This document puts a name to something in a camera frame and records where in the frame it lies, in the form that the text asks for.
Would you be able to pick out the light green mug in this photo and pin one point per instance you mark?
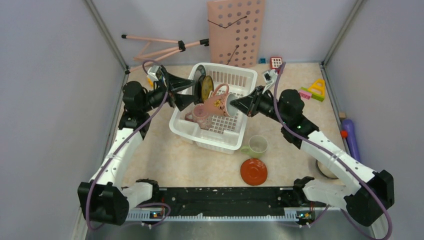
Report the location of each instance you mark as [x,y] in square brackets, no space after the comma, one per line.
[256,147]

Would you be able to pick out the yellow triangle toy block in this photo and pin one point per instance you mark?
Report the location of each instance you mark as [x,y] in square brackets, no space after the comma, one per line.
[318,90]

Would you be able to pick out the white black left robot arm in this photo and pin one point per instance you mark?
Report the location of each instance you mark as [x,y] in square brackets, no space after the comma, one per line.
[103,199]

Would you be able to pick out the orange saucer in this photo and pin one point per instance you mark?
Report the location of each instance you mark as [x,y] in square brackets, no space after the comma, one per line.
[253,172]

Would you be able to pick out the pink patterned mug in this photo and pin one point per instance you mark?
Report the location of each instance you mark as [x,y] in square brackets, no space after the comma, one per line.
[201,116]

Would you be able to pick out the striped colourful toy block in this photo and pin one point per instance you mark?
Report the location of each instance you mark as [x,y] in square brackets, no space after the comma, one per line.
[151,81]

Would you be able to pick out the purple bottle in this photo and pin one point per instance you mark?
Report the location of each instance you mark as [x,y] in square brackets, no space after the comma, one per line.
[348,133]

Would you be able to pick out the white plastic dish rack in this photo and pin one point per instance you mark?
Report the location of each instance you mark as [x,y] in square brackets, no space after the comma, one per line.
[226,133]

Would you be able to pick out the red white toy block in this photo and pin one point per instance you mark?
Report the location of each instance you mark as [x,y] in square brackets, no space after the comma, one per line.
[275,62]

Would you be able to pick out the pink green toy brick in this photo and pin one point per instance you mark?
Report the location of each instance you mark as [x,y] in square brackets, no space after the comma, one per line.
[307,94]

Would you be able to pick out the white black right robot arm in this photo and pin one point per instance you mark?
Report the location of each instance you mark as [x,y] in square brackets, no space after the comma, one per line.
[365,193]

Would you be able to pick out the pink mug white interior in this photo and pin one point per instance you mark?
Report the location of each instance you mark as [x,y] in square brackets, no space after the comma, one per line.
[220,104]

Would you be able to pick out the white plate green patterned rim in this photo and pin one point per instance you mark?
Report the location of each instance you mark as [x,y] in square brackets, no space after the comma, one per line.
[199,75]

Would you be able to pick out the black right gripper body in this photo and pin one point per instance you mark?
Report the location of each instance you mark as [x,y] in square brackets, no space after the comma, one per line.
[265,105]

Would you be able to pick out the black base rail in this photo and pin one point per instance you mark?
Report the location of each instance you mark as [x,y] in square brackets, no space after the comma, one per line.
[229,201]

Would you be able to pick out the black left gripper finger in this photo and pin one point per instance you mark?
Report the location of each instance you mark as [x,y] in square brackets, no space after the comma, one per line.
[176,84]
[182,101]

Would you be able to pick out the pink perforated board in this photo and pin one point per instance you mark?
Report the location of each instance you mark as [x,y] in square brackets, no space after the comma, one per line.
[235,28]

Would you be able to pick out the yellow patterned plate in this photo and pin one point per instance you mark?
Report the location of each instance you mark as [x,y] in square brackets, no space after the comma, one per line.
[207,86]

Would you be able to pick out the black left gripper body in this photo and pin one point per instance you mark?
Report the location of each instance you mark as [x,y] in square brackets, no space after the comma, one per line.
[156,97]

